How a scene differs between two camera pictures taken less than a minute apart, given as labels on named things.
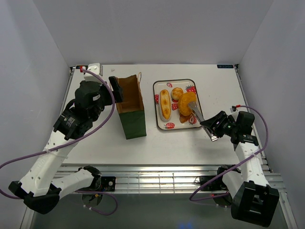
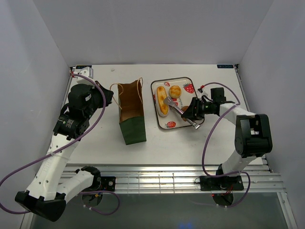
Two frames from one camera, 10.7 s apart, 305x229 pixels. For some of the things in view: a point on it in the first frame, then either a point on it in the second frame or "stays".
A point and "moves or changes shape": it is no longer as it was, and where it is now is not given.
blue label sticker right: (225, 66) stays
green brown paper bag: (132, 109) moves or changes shape
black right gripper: (211, 122) → (192, 113)
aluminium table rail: (163, 178) stays
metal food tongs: (202, 121) → (168, 100)
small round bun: (177, 93) moves or changes shape
